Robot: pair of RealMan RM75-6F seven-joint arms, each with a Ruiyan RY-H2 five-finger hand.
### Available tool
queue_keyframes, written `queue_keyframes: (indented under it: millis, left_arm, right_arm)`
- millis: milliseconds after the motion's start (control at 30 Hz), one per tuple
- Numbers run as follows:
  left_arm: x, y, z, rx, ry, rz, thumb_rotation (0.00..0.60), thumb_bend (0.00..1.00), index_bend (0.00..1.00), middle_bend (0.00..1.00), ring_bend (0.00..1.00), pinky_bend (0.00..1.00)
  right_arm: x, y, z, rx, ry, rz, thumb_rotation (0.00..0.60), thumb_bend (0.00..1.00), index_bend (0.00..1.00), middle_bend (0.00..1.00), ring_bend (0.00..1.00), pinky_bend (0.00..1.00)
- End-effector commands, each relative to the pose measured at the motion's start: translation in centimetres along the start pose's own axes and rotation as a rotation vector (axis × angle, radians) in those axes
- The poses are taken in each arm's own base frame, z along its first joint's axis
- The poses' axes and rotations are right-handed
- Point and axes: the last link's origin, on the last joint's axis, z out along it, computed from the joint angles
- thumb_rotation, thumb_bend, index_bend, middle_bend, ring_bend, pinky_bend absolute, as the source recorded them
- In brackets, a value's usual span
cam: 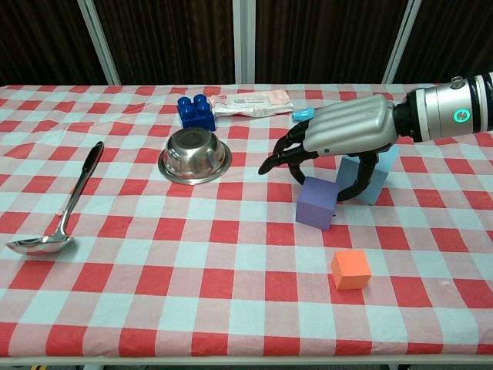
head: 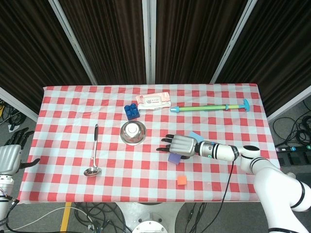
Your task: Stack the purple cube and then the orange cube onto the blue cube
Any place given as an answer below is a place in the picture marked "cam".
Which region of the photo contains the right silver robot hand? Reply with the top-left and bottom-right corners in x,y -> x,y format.
258,94 -> 400,204

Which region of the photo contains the medium purple cube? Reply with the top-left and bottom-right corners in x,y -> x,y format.
295,176 -> 340,231

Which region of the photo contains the small orange cube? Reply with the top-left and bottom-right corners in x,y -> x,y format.
330,249 -> 372,291

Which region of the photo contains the green cyan water pump toy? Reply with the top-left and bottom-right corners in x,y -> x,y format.
291,108 -> 317,123

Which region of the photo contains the large light blue cube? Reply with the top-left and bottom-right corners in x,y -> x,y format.
337,144 -> 401,206

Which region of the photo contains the dark brown partition panel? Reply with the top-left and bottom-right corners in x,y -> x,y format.
392,0 -> 493,86
253,0 -> 412,86
93,0 -> 236,86
0,0 -> 108,88

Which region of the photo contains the pink wet wipes pack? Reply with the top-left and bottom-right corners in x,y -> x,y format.
207,89 -> 294,118

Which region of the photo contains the blue toy building brick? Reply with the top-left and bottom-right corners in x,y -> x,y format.
176,93 -> 216,132

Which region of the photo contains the stainless steel bowl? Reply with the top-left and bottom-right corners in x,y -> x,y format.
157,128 -> 233,186

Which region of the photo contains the red white checkered tablecloth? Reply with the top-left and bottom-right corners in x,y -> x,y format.
0,82 -> 493,358

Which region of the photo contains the white partition frame post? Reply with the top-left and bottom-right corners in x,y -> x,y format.
232,0 -> 257,86
75,0 -> 122,86
381,0 -> 423,84

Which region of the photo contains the steel ladle black handle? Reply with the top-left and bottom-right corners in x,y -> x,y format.
5,140 -> 106,256

